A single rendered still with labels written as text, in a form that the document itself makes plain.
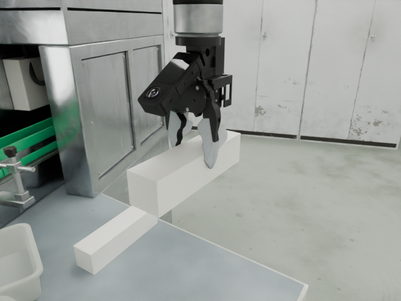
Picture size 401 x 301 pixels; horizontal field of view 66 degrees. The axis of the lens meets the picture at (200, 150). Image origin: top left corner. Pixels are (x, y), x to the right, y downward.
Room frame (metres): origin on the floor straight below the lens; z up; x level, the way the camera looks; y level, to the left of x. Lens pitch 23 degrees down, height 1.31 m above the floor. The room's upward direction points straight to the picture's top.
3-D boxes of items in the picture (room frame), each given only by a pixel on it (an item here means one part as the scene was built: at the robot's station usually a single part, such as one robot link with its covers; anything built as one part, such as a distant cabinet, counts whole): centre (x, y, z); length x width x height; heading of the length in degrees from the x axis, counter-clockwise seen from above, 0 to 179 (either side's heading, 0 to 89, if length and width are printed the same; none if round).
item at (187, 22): (0.51, 0.01, 1.30); 0.08 x 0.08 x 0.05
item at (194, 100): (0.51, 0.00, 1.22); 0.09 x 0.08 x 0.12; 144
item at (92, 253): (0.67, 0.22, 0.78); 0.24 x 0.06 x 0.06; 149
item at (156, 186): (0.49, 0.02, 1.07); 0.24 x 0.06 x 0.06; 145
